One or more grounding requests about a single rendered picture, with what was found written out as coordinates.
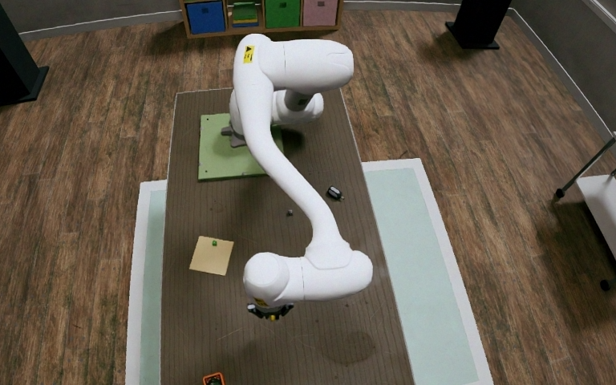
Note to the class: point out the beige square mat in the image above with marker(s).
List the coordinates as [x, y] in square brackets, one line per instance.
[209, 258]

